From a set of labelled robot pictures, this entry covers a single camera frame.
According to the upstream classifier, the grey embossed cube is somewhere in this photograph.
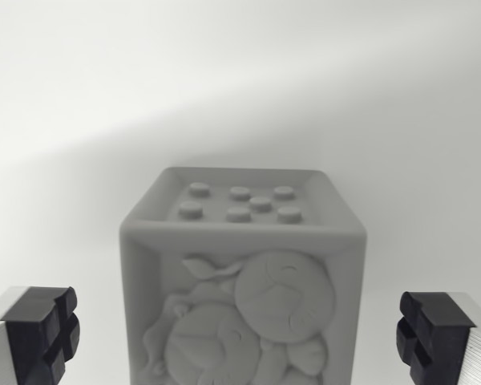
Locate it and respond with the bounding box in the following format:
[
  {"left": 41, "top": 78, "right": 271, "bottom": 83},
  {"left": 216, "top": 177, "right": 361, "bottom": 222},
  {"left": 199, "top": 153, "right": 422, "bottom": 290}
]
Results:
[{"left": 119, "top": 166, "right": 368, "bottom": 385}]

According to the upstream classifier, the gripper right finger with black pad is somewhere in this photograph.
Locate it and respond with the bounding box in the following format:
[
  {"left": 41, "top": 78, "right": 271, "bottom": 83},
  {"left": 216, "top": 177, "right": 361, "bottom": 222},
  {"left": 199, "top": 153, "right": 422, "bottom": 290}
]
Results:
[{"left": 395, "top": 290, "right": 481, "bottom": 385}]

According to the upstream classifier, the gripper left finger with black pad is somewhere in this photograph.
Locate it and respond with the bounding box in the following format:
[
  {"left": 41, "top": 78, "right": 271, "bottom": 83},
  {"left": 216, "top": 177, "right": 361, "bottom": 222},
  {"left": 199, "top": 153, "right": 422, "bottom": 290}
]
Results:
[{"left": 0, "top": 286, "right": 81, "bottom": 385}]

